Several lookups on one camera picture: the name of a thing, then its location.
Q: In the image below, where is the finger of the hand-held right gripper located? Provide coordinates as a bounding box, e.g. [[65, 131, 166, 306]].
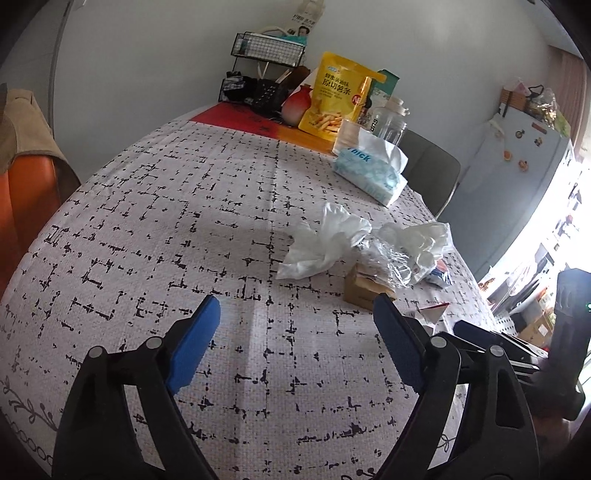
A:
[[505, 357, 542, 384], [453, 320, 550, 358]]

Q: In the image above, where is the red and white paper scrap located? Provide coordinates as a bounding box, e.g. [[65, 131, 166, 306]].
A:
[[418, 302, 451, 324]]

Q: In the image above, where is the pink curtain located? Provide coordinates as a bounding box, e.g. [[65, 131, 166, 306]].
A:
[[551, 46, 591, 148]]

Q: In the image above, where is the red white vase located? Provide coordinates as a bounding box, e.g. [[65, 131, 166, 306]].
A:
[[281, 85, 315, 126]]

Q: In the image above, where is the white hanging plastic bag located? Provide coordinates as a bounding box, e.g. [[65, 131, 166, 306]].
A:
[[455, 117, 504, 195]]

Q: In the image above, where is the grey chair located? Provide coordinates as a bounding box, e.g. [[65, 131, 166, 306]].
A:
[[398, 129, 462, 220]]

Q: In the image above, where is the clear bag of goods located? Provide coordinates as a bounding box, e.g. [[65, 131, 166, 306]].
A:
[[526, 85, 560, 128]]

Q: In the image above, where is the grey black-patterned tablecloth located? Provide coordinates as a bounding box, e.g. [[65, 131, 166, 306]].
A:
[[0, 117, 499, 480]]

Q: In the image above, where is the clear plastic wrapper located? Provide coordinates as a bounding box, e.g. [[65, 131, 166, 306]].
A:
[[355, 233, 414, 289]]

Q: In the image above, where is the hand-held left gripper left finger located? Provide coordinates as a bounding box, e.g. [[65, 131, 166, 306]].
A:
[[52, 295, 221, 480]]

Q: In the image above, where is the small brown cardboard box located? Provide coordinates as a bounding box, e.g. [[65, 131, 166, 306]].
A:
[[344, 263, 398, 309]]

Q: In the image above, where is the black wire rack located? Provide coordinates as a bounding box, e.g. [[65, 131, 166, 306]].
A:
[[217, 31, 309, 109]]

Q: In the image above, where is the white tissue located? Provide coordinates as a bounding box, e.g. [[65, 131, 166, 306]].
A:
[[276, 202, 372, 281]]

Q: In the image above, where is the white printed wall bag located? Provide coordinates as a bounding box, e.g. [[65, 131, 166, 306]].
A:
[[288, 0, 325, 38]]

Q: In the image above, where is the red and orange table mat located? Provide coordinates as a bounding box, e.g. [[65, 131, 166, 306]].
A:
[[189, 102, 340, 155]]

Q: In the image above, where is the blue and white packet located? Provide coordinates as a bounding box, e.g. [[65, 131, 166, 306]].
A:
[[425, 258, 453, 288]]

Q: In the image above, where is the blue and white tissue pack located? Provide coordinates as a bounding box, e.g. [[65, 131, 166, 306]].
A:
[[332, 121, 409, 207]]

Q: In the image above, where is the green and white carton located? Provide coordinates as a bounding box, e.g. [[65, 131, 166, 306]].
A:
[[365, 69, 400, 127]]

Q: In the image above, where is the yellow snack bag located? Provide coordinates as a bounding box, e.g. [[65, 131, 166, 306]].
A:
[[298, 52, 374, 143]]

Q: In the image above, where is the white plastic bag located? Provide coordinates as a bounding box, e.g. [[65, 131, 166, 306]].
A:
[[379, 222, 455, 284], [455, 117, 504, 195]]

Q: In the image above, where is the light blue fridge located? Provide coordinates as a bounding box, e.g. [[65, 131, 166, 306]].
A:
[[436, 111, 580, 282]]

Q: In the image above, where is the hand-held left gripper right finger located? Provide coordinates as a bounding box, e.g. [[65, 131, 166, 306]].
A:
[[373, 293, 541, 480]]

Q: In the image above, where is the orange chair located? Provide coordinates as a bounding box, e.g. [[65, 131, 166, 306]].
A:
[[0, 154, 61, 296]]

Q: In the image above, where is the clear plastic jar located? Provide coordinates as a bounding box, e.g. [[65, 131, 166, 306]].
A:
[[369, 97, 411, 147]]

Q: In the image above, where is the beige jacket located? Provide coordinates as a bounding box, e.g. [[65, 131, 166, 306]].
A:
[[0, 83, 81, 190]]

